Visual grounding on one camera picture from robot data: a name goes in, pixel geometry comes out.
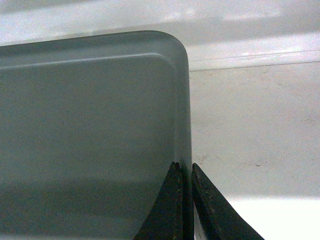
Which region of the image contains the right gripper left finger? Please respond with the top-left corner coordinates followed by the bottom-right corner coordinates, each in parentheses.
top-left (133, 161), bottom-right (186, 240)

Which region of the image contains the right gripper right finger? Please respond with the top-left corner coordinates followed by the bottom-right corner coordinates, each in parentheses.
top-left (191, 163), bottom-right (263, 240)

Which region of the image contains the grey-silver plastic tray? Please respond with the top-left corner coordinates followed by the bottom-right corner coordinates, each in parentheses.
top-left (0, 30), bottom-right (194, 240)

